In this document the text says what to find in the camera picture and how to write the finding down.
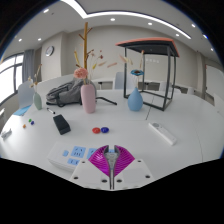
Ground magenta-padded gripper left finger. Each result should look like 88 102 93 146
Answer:
69 144 113 192

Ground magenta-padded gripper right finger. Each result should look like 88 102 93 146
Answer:
111 144 154 192

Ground white remote control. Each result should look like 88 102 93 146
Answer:
148 121 178 146

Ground black rectangular case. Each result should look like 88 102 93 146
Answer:
52 114 72 136

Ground blue vase with flowers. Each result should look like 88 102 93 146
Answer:
119 49 146 112

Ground pink vase with flowers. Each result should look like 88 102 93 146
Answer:
73 49 118 114

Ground grey backpack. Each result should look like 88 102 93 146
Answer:
45 78 118 108

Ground white chair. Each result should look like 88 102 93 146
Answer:
17 80 36 108
113 71 129 90

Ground green vase with dried stems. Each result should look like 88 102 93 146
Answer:
28 63 44 111

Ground blue seat cushion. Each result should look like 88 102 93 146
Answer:
12 105 33 117

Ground small white stapler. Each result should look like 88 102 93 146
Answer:
0 128 13 139

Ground grey curtain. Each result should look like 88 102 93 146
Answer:
21 49 36 83

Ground wooden tree coat rack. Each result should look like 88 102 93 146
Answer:
78 21 94 71

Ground window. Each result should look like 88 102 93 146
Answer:
0 53 25 104

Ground black-framed side table, orange top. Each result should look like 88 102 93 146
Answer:
115 37 180 112

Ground recessed ceiling spot lights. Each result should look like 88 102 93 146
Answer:
16 6 214 51

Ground curved ceiling light strip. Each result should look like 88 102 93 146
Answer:
59 0 193 40

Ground round wall clock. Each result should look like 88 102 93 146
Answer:
44 45 55 57

